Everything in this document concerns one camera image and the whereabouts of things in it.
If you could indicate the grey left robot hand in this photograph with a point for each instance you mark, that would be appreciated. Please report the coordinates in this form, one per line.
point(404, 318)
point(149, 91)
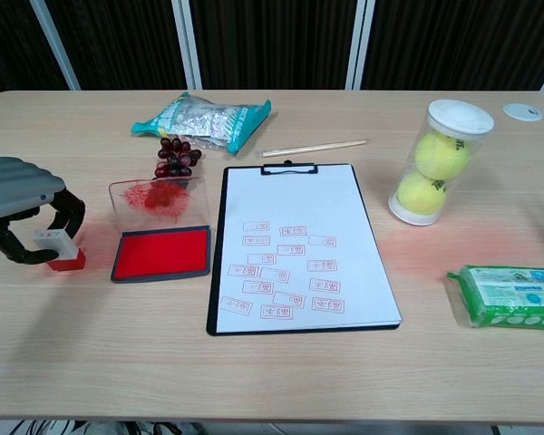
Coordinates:
point(13, 186)

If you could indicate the dark red grape bunch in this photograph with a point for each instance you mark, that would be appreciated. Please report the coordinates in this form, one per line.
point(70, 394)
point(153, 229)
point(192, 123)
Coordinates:
point(177, 156)

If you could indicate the teal snack bag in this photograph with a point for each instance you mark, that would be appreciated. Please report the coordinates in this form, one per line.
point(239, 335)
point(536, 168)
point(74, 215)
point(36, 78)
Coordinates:
point(199, 120)

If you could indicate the black clipboard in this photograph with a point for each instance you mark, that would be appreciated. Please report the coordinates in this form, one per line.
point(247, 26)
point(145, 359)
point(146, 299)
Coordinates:
point(217, 254)

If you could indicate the white stamped paper sheet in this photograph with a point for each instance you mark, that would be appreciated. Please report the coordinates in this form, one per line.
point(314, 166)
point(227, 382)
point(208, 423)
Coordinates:
point(299, 199)

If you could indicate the wrapped wooden chopsticks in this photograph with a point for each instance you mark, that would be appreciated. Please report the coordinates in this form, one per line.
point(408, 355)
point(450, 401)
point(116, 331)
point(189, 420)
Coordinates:
point(313, 147)

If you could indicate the yellow tennis ball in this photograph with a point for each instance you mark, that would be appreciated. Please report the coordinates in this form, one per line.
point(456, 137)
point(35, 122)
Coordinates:
point(442, 156)
point(420, 192)

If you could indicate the clear tennis ball tube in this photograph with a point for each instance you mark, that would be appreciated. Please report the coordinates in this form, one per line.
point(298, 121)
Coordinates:
point(458, 115)

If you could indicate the green tissue pack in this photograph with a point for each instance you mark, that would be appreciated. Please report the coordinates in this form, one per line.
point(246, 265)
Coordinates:
point(512, 296)

